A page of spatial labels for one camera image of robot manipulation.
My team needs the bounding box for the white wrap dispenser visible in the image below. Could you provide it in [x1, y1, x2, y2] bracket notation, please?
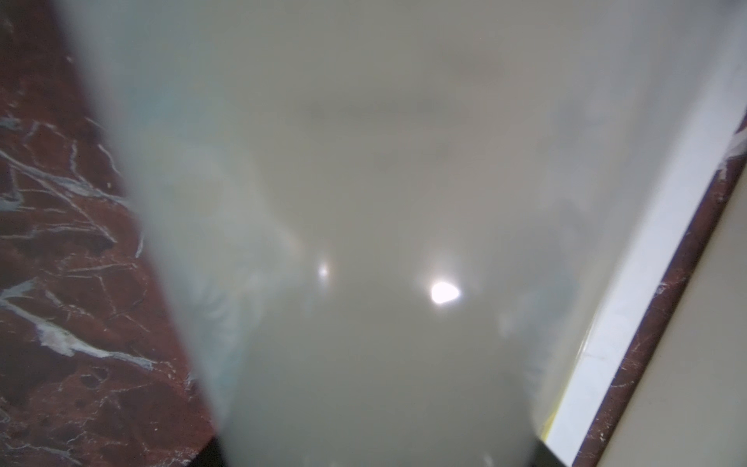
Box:
[599, 178, 746, 466]
[541, 30, 746, 466]

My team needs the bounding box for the long plastic wrap roll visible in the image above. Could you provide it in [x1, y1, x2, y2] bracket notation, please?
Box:
[56, 1, 746, 466]

